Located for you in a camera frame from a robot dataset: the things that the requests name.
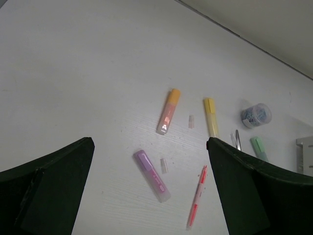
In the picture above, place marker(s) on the purple highlighter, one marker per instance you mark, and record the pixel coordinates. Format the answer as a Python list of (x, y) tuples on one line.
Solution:
[(152, 176)]

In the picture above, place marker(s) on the yellow highlighter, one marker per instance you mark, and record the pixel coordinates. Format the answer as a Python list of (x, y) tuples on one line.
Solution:
[(210, 110)]

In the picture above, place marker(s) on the green highlighter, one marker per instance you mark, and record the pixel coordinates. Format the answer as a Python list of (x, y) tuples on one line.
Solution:
[(259, 148)]

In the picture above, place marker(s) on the orange highlighter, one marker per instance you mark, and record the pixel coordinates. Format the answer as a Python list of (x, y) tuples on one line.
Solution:
[(168, 112)]

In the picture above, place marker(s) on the jar of paper clips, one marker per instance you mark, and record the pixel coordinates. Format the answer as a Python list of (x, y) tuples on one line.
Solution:
[(256, 115)]

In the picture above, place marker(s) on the red pen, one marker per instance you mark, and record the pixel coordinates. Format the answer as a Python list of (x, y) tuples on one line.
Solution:
[(197, 198)]

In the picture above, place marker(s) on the white slotted organizer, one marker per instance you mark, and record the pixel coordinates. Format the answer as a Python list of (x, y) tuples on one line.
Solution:
[(304, 147)]

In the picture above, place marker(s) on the black handled scissors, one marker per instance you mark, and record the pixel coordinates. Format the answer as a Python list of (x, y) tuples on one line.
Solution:
[(238, 141)]

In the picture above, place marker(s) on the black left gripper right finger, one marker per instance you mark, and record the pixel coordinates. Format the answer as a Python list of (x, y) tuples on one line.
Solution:
[(259, 198)]

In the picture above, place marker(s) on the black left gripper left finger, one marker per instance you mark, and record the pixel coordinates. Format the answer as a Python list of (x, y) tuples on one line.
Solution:
[(43, 196)]

